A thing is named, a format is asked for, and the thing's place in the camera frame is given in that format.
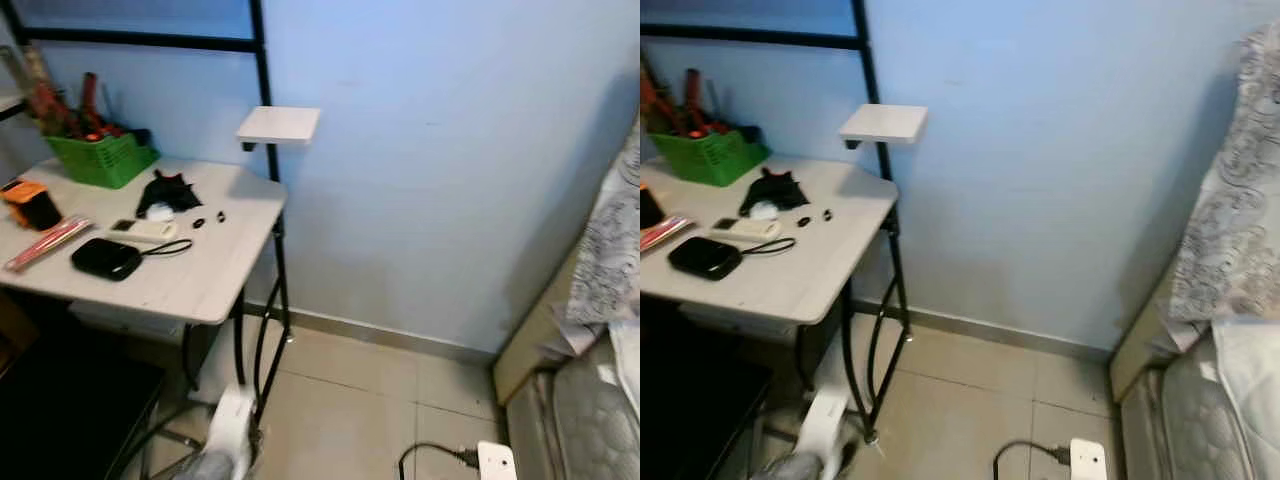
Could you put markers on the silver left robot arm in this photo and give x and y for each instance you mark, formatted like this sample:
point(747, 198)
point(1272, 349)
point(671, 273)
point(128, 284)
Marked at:
point(205, 468)
point(800, 468)

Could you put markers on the red striped flat packet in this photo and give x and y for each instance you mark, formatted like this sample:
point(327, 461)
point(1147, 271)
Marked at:
point(48, 244)
point(662, 232)

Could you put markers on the white grey printed cloth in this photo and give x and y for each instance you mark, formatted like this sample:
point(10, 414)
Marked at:
point(1230, 220)
point(610, 250)

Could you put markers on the orange and black box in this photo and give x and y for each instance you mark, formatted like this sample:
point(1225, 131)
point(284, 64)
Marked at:
point(30, 203)
point(650, 207)

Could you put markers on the white remote control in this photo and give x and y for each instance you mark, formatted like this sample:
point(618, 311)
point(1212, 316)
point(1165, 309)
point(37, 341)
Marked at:
point(745, 229)
point(143, 230)

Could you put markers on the green plastic basket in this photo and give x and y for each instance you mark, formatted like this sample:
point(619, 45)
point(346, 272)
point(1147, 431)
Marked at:
point(712, 160)
point(105, 162)

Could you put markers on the red patterned paper roll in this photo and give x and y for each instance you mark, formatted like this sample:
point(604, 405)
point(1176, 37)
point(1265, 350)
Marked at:
point(655, 100)
point(42, 95)

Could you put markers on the crumpled black cloth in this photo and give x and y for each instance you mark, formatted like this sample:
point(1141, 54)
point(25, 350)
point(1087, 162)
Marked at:
point(775, 188)
point(168, 190)

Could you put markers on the beige padded headboard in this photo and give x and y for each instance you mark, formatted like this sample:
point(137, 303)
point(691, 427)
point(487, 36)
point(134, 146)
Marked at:
point(530, 340)
point(1140, 340)

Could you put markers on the white quilted mattress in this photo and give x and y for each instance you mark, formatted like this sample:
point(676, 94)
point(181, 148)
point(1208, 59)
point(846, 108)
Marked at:
point(590, 420)
point(1200, 420)

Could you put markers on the small white side shelf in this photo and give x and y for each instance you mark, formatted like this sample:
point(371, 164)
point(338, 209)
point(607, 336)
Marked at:
point(884, 122)
point(280, 124)

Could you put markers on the white desk with black frame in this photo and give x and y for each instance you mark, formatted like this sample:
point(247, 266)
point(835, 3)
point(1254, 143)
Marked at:
point(190, 270)
point(800, 280)

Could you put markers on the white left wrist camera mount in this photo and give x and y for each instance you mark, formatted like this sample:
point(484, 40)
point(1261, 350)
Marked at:
point(824, 420)
point(232, 425)

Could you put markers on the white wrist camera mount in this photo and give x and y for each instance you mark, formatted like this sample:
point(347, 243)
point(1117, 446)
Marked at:
point(497, 462)
point(824, 420)
point(1089, 460)
point(232, 425)

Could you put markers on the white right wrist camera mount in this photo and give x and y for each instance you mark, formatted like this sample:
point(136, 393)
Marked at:
point(1089, 460)
point(497, 462)

